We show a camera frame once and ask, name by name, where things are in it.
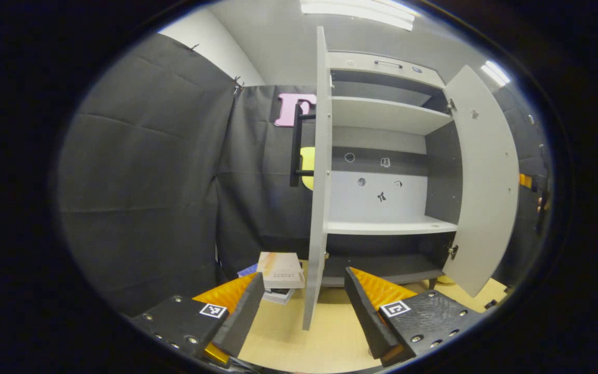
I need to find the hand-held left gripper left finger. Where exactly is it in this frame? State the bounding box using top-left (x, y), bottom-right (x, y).
top-left (130, 272), bottom-right (267, 369)

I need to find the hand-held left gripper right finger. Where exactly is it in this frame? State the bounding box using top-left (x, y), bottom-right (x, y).
top-left (344, 267), bottom-right (484, 367)

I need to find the grey cabinet door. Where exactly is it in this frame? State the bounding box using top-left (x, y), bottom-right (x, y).
top-left (302, 26), bottom-right (333, 331)
top-left (442, 65), bottom-right (520, 298)

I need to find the grey cabinet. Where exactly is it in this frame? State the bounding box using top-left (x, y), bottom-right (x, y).
top-left (328, 50), bottom-right (460, 290)

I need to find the white book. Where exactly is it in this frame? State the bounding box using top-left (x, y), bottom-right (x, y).
top-left (263, 288), bottom-right (295, 305)

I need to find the beige cardboard box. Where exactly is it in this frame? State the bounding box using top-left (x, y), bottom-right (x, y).
top-left (256, 252), bottom-right (306, 290)

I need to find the small ceiling light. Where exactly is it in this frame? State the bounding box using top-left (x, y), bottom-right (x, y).
top-left (481, 61), bottom-right (511, 86)

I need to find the black backdrop cloth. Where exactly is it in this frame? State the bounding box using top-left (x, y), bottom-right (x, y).
top-left (55, 32), bottom-right (551, 317)

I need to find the long ceiling light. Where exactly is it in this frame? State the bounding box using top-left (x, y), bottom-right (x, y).
top-left (299, 0), bottom-right (416, 31)

